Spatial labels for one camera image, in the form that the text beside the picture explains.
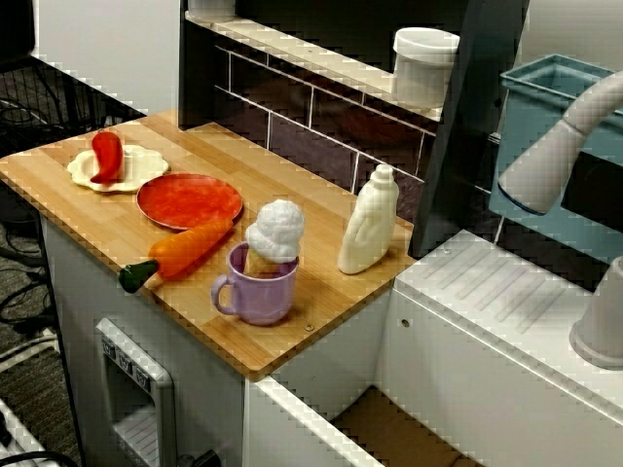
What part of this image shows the white lidded canister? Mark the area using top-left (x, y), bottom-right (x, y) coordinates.
top-left (391, 26), bottom-right (461, 111)

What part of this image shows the teal plastic bin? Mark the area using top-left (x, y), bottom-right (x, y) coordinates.
top-left (488, 53), bottom-right (623, 267)

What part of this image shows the red toy chili pepper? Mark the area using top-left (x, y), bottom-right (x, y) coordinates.
top-left (90, 128), bottom-right (125, 185)

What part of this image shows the cream scalloped plate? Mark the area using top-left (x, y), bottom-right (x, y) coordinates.
top-left (66, 144), bottom-right (170, 195)

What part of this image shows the orange toy carrot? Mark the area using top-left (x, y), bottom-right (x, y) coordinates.
top-left (118, 218), bottom-right (236, 294)

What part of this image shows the dark tiled backsplash hutch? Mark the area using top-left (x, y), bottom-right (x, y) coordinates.
top-left (177, 0), bottom-right (531, 259)

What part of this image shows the white power strip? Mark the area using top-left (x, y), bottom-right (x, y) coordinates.
top-left (0, 397), bottom-right (48, 467)

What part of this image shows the purple plastic mug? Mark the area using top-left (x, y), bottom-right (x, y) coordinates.
top-left (210, 241), bottom-right (300, 327)

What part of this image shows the black floor cable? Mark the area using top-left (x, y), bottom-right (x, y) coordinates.
top-left (0, 213), bottom-right (55, 337)

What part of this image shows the white toy kitchen cabinet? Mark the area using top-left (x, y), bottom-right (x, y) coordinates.
top-left (38, 213), bottom-right (393, 467)

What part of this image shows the white toy sink unit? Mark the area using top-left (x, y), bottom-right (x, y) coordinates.
top-left (374, 228), bottom-right (623, 467)

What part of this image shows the orange round plate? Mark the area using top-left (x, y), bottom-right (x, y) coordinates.
top-left (135, 172), bottom-right (244, 231)

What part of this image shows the toy ice cream cone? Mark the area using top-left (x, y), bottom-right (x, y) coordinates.
top-left (243, 198), bottom-right (306, 279)

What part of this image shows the black wire mesh panel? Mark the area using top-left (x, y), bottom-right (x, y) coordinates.
top-left (0, 60), bottom-right (147, 150)

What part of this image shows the grey toy faucet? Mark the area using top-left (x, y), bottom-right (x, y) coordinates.
top-left (496, 70), bottom-right (623, 372)

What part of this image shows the grey dispenser panel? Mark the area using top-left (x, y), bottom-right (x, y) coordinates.
top-left (94, 318), bottom-right (176, 467)

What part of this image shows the white toy detergent bottle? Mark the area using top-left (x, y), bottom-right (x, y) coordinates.
top-left (337, 163), bottom-right (401, 275)

